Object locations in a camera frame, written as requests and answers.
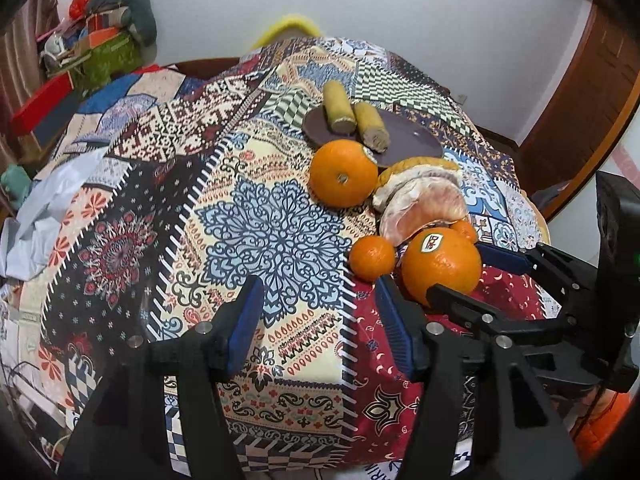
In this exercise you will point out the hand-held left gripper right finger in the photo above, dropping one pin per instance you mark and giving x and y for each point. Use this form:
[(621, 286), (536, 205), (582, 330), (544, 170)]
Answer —
[(395, 330)]

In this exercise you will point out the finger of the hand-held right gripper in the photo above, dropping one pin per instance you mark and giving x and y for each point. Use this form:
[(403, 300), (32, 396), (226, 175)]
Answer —
[(502, 258), (475, 310)]

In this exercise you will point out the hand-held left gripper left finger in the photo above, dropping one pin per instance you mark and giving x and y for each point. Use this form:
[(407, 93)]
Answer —
[(245, 320)]

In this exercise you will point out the small mandarin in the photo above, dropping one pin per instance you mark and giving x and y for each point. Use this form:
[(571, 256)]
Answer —
[(371, 257), (465, 230)]

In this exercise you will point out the labelled orange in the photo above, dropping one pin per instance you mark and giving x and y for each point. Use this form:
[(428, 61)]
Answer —
[(440, 265)]

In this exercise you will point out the peeled pomelo piece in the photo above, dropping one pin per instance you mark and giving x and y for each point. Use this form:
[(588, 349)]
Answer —
[(425, 205)]

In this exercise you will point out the brown round plate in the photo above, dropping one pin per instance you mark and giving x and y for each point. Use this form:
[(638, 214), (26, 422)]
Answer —
[(410, 137)]

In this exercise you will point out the large plain orange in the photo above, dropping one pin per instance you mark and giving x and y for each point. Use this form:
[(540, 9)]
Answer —
[(342, 172)]

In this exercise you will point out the cut banana piece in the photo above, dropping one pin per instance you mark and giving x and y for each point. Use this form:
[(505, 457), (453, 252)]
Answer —
[(370, 127), (337, 105)]

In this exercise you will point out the patterned patchwork blanket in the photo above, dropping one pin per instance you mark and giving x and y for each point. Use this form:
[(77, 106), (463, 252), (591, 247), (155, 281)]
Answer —
[(270, 230)]

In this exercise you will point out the orange garment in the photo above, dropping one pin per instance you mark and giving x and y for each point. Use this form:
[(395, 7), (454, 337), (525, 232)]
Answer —
[(605, 420)]

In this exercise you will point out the brown wooden wardrobe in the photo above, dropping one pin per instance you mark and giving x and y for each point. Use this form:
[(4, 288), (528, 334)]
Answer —
[(590, 85)]

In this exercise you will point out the pale grey cloth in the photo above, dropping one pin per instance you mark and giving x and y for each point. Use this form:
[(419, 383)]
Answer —
[(40, 210)]

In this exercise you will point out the teal plush toy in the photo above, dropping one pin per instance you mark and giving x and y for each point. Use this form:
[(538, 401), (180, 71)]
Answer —
[(15, 182)]

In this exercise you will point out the green bag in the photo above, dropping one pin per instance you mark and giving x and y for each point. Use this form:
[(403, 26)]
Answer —
[(105, 62)]

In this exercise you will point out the yellow foam tube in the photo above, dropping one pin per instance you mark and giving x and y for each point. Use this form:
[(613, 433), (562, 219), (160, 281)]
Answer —
[(290, 30)]

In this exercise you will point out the long red box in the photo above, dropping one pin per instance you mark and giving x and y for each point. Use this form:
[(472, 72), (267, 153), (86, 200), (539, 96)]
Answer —
[(40, 102)]

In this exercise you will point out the orange box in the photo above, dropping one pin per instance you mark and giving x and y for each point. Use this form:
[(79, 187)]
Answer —
[(105, 36)]

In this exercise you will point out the grey neck pillow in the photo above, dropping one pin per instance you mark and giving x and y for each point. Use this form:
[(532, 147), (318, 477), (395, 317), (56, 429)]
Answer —
[(132, 10)]

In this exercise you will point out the striped curtain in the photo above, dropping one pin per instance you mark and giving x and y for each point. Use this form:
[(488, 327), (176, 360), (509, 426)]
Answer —
[(22, 60)]

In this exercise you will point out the red plastic bag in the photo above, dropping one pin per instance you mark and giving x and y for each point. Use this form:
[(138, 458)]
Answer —
[(80, 2)]

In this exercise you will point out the white wall socket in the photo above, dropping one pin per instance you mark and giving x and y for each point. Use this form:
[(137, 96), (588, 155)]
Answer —
[(462, 98)]

